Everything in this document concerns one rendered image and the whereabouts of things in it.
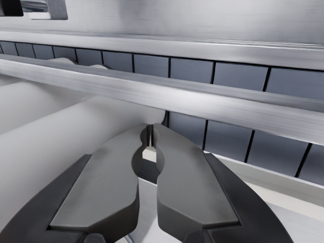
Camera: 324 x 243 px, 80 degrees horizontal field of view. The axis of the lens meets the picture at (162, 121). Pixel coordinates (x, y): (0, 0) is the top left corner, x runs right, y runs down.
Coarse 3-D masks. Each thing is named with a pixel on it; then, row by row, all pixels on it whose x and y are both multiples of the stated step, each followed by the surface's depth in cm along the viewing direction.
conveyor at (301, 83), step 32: (128, 64) 19; (160, 64) 17; (192, 64) 16; (224, 64) 15; (320, 96) 13; (192, 128) 18; (224, 128) 17; (256, 160) 17; (288, 160) 15; (320, 160) 14
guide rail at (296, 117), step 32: (0, 64) 14; (32, 64) 12; (64, 64) 12; (128, 96) 10; (160, 96) 9; (192, 96) 8; (224, 96) 7; (256, 96) 7; (288, 96) 7; (256, 128) 7; (288, 128) 7; (320, 128) 6
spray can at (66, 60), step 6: (48, 60) 20; (54, 60) 20; (60, 60) 21; (66, 60) 21; (72, 60) 22; (0, 78) 16; (6, 78) 16; (12, 78) 16; (18, 78) 17; (0, 84) 16; (6, 84) 16
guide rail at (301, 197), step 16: (224, 160) 16; (240, 176) 14; (256, 176) 14; (272, 176) 14; (256, 192) 14; (272, 192) 13; (288, 192) 13; (304, 192) 13; (320, 192) 13; (288, 208) 13; (304, 208) 13; (320, 208) 12
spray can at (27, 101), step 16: (96, 64) 20; (0, 96) 12; (16, 96) 12; (32, 96) 13; (48, 96) 14; (64, 96) 15; (80, 96) 16; (0, 112) 11; (16, 112) 12; (32, 112) 13; (48, 112) 14; (0, 128) 11
